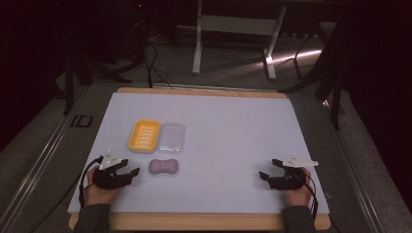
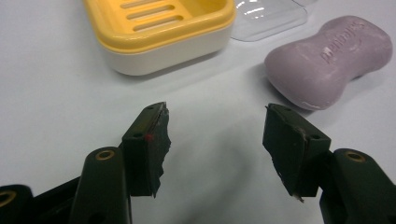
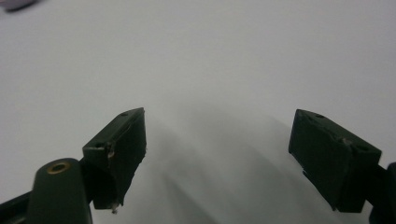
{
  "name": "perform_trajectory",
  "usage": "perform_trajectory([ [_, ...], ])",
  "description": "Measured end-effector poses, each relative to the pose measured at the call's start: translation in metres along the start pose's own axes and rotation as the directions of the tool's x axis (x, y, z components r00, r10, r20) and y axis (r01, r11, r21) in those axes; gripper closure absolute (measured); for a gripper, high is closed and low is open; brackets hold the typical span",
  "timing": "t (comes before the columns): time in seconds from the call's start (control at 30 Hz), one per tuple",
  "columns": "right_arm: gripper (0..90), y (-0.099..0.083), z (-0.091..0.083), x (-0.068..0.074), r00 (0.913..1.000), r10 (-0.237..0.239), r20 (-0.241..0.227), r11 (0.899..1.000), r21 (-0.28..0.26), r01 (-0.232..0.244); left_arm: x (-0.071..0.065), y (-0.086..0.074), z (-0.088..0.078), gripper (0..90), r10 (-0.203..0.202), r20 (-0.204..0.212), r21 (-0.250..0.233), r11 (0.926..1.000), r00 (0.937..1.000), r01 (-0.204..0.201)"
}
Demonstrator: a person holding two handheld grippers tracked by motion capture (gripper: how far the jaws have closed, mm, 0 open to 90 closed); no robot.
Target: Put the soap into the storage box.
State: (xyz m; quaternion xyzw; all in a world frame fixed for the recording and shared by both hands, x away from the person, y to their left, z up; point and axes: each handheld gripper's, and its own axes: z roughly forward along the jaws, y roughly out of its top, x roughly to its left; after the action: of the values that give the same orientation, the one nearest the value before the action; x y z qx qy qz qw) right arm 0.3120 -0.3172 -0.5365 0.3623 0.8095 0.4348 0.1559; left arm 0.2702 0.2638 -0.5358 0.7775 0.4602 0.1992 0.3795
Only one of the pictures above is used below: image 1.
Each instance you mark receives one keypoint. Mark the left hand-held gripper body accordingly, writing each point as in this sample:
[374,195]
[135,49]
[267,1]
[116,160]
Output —
[108,179]

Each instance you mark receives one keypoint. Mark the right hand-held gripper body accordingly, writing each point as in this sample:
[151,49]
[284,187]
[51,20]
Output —
[290,181]

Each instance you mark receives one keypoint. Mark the purple bone-shaped sponge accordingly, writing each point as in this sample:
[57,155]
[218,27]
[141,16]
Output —
[163,166]

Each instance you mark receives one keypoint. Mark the yellow soap dish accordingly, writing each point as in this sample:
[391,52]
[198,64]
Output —
[144,136]

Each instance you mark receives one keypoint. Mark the clear plastic lid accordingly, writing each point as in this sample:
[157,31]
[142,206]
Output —
[171,138]

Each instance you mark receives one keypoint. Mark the person's right hand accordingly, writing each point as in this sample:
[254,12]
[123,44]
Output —
[298,195]

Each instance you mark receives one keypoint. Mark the person's left hand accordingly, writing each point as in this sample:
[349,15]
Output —
[98,194]

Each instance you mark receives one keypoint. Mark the white table mat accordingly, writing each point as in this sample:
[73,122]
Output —
[226,145]

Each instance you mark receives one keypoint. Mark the black chair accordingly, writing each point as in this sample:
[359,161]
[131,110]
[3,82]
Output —
[330,74]

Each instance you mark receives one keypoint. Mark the metal floor rail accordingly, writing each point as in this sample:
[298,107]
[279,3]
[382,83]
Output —
[35,161]
[353,168]

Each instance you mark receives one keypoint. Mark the white metal table frame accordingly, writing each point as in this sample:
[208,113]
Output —
[233,25]

